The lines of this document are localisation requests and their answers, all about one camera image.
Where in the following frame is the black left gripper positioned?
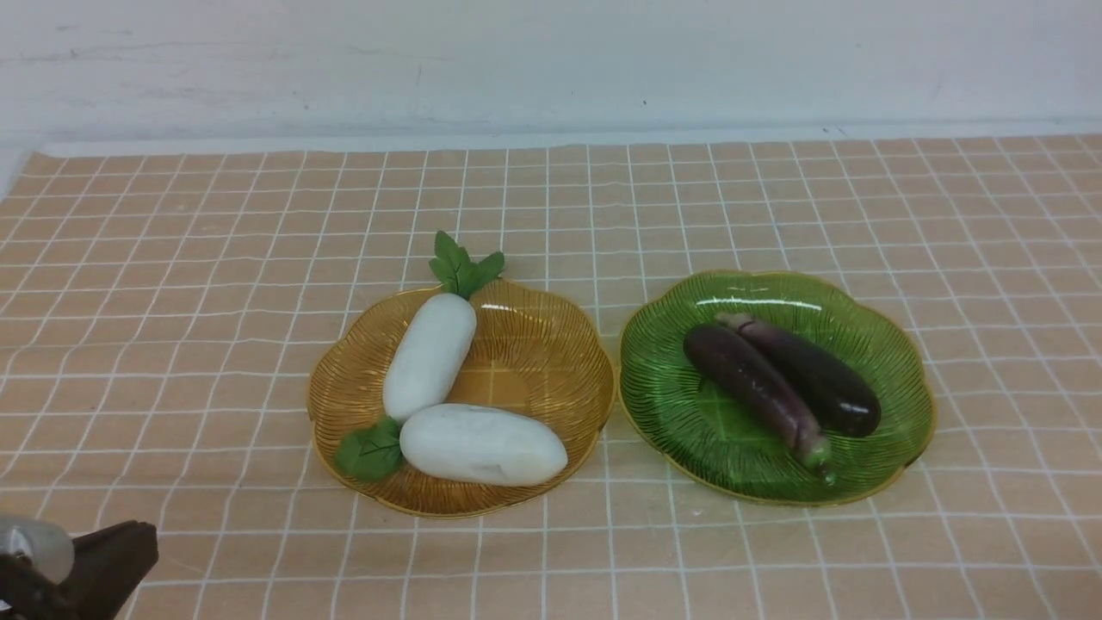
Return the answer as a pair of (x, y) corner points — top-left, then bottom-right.
(1, 519), (160, 619)

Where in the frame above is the white radish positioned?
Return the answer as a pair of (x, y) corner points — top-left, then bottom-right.
(382, 231), (506, 425)
(333, 403), (568, 487)

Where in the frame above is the purple eggplant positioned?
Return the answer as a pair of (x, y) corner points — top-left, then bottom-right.
(714, 313), (882, 438)
(684, 323), (838, 485)

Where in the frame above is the amber ribbed glass plate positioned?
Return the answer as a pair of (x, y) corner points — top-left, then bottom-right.
(306, 279), (616, 519)

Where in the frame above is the green ribbed glass plate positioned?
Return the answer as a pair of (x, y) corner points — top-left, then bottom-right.
(619, 270), (938, 507)

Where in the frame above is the orange checkered tablecloth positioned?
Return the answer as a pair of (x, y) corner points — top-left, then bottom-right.
(1, 135), (1101, 619)

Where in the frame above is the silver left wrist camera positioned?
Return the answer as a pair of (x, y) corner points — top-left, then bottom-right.
(1, 513), (76, 581)

